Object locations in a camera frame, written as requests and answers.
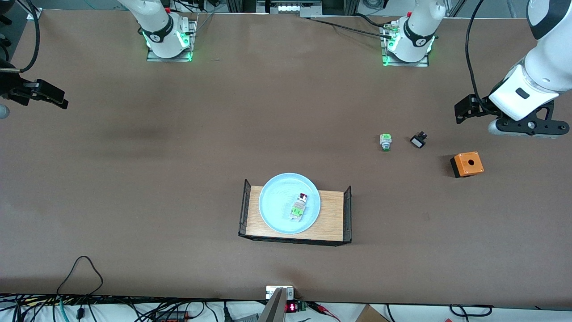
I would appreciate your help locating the white metal clamp bracket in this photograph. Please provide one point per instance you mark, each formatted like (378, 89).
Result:
(279, 290)

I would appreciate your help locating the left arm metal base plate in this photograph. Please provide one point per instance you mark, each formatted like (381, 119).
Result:
(422, 62)

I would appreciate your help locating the brown cardboard piece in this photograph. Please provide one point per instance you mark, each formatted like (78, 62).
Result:
(368, 315)

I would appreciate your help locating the green white switch component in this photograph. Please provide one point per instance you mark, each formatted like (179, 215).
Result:
(297, 210)

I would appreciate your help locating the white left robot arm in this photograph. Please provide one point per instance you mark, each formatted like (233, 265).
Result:
(545, 62)

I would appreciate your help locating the grey metal bar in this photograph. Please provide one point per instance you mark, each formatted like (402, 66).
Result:
(273, 311)

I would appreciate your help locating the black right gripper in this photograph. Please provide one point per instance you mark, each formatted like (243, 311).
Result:
(10, 85)

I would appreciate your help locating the red LED display module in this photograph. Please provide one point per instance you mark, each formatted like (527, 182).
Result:
(292, 307)

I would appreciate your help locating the orange button enclosure box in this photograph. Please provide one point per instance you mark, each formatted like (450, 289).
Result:
(468, 164)

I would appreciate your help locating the light blue round plate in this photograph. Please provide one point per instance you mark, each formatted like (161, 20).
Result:
(277, 210)

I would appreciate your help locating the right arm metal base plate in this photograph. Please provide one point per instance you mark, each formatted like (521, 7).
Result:
(190, 27)

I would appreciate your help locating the red clip leads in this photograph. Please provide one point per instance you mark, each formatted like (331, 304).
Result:
(319, 307)

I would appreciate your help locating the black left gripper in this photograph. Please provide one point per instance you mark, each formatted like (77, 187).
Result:
(483, 107)

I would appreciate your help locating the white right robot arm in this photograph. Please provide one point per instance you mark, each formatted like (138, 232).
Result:
(161, 27)

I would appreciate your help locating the green push button switch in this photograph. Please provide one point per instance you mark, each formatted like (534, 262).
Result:
(385, 141)

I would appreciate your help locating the aluminium frame with white connector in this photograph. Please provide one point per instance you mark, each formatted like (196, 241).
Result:
(288, 8)

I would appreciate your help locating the small black switch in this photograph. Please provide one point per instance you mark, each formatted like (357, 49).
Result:
(418, 141)

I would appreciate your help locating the aluminium corner bracket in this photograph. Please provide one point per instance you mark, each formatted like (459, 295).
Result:
(35, 14)

